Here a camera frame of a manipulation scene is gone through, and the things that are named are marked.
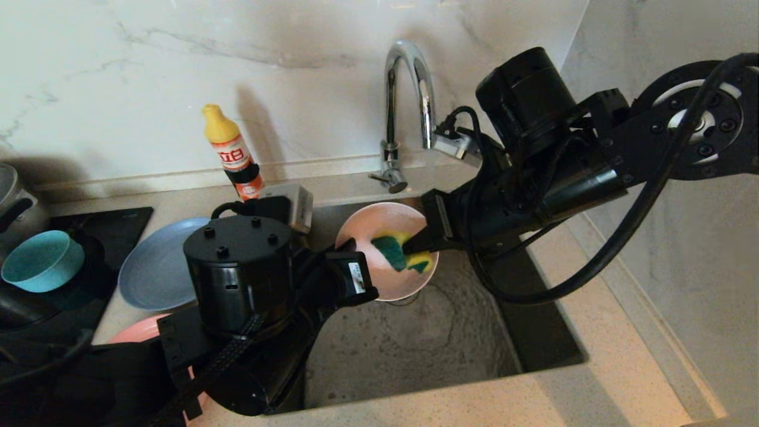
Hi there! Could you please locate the pale pink bowl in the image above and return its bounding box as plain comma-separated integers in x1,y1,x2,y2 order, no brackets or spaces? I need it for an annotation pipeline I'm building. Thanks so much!
334,202,441,302

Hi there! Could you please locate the yellow green sponge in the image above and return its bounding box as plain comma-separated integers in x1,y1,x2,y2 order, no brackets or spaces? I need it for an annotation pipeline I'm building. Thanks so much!
371,232,434,274

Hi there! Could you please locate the chrome gooseneck faucet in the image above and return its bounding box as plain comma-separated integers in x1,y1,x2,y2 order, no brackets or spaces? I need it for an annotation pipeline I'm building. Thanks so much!
368,39,439,194

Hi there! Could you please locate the orange dish soap bottle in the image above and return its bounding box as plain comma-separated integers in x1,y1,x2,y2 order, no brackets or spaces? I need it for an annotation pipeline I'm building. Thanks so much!
202,104,266,200

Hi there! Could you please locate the teal bowl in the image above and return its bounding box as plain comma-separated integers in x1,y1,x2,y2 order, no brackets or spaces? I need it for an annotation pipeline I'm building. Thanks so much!
1,230,86,294

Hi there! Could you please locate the stainless steel sink basin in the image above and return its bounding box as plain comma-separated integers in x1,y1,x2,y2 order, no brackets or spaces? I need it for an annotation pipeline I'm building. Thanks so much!
279,190,588,414

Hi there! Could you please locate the blue grey plate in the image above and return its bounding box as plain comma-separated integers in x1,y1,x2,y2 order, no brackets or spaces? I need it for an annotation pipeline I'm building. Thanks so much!
118,216,213,312

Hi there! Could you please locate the pink plate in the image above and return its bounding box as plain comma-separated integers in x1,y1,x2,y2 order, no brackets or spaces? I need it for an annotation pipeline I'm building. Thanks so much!
106,314,207,419

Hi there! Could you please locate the black glass cooktop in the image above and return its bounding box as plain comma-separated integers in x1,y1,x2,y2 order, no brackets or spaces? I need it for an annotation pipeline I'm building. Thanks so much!
0,206,154,356

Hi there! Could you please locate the black frying pan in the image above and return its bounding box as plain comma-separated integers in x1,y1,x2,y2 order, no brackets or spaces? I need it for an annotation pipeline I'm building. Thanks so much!
0,236,116,334

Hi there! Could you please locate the stainless steel pot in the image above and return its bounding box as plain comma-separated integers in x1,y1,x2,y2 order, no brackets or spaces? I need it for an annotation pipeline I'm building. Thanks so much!
0,163,49,239

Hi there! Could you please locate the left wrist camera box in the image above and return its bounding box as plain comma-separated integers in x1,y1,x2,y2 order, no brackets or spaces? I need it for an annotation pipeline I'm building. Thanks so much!
258,183,314,235

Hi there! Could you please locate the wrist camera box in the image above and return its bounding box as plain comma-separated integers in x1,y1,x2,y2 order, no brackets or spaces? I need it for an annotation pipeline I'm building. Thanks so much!
258,183,314,235
434,127,484,168

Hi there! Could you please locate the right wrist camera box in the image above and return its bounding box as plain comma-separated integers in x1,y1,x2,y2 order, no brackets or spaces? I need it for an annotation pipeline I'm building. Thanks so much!
434,127,484,168

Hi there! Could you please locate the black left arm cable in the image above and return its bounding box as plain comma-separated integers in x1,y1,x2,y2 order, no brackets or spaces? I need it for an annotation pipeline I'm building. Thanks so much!
210,197,292,224

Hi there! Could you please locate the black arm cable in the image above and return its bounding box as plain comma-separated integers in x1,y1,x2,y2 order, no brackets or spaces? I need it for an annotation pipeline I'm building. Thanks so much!
210,197,292,224
438,52,759,307

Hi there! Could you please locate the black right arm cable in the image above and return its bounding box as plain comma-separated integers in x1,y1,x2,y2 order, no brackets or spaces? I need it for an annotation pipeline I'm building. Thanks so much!
438,52,759,307

